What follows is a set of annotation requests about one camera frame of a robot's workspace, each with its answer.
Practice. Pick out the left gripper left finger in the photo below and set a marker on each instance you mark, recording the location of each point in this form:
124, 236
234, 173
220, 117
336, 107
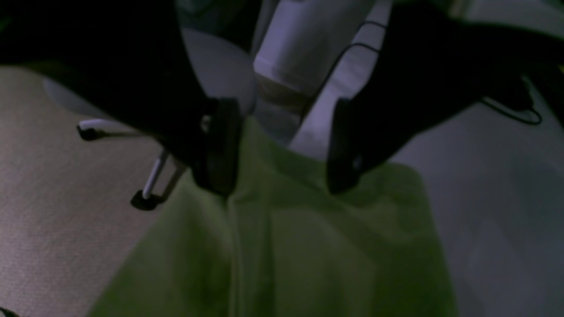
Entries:
128, 59

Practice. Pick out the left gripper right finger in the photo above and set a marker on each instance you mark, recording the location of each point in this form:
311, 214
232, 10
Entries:
439, 57

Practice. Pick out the green T-shirt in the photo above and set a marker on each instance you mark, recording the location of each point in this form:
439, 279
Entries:
282, 246

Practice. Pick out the office chair base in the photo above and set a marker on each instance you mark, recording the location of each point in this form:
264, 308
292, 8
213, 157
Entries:
126, 163

